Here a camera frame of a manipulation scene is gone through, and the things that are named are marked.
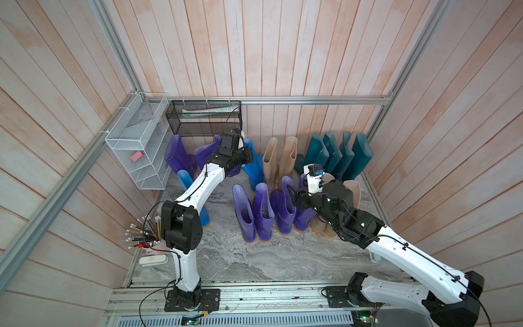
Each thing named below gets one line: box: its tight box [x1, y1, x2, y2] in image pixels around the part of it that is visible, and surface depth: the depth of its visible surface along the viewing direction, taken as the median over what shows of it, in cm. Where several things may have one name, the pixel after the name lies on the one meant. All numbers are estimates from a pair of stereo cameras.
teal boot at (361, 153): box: [341, 132, 374, 182], surface depth 92 cm
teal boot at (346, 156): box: [330, 131, 355, 182], surface depth 89 cm
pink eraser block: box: [130, 150, 145, 163], surface depth 84 cm
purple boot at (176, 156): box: [164, 134, 195, 180], surface depth 91 cm
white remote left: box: [138, 254, 169, 267], surface depth 81 cm
